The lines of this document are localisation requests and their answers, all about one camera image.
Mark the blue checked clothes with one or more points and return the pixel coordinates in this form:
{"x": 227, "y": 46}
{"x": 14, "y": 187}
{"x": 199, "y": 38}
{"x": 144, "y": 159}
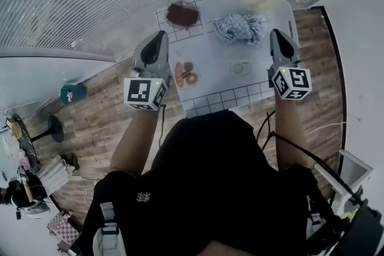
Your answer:
{"x": 240, "y": 28}

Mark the person's right forearm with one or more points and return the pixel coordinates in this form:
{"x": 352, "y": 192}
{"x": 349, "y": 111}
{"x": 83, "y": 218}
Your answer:
{"x": 289, "y": 135}

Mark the yellow wooden item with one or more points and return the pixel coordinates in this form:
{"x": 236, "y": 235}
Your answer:
{"x": 15, "y": 129}

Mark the person's black clothing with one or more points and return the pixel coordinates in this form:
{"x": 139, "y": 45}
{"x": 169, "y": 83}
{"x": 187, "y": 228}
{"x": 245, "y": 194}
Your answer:
{"x": 210, "y": 183}

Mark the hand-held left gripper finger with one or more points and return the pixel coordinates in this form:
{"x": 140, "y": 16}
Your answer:
{"x": 136, "y": 60}
{"x": 165, "y": 63}

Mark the dark green round bin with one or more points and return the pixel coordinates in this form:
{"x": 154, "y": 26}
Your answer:
{"x": 73, "y": 94}

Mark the dark grey equipment case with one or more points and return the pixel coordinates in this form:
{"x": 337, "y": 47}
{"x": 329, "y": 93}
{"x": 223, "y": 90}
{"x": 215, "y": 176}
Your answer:
{"x": 366, "y": 233}

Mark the white frame shelf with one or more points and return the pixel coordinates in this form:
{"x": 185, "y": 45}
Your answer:
{"x": 355, "y": 159}

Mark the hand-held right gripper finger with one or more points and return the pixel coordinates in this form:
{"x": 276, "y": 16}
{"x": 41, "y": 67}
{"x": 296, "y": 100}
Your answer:
{"x": 297, "y": 55}
{"x": 273, "y": 51}

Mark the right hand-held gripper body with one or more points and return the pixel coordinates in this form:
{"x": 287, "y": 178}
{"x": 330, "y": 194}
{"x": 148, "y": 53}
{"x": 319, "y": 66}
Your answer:
{"x": 292, "y": 81}

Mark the black round pedestal table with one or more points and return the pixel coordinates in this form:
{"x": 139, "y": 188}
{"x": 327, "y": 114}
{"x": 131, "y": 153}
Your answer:
{"x": 56, "y": 129}

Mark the clear plastic storage bin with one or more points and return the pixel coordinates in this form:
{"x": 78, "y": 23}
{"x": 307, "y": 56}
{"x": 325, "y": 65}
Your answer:
{"x": 276, "y": 15}

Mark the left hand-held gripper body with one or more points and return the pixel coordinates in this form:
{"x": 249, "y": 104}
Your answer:
{"x": 139, "y": 93}

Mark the pink checked bag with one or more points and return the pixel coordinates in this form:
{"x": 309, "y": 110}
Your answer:
{"x": 63, "y": 228}

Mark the person's left forearm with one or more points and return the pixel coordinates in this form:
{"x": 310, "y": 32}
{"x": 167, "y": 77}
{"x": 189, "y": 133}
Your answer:
{"x": 132, "y": 144}

